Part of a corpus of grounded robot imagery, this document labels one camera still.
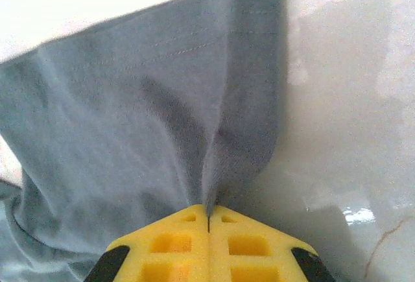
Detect grey t-shirt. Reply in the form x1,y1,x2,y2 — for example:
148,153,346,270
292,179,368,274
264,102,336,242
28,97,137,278
0,0,288,282

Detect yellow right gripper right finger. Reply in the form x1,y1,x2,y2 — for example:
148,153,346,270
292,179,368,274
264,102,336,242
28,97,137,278
207,204,337,282

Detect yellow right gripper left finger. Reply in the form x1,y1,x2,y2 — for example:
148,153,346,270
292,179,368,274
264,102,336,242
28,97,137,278
84,204,210,282

